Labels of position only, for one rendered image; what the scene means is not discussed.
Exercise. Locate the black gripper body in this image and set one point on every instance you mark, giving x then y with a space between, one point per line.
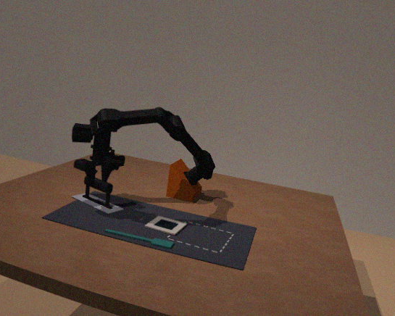
85 165

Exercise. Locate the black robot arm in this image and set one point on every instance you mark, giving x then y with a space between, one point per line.
112 119

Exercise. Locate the grey rectangular tile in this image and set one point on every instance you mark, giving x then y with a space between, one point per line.
166 225

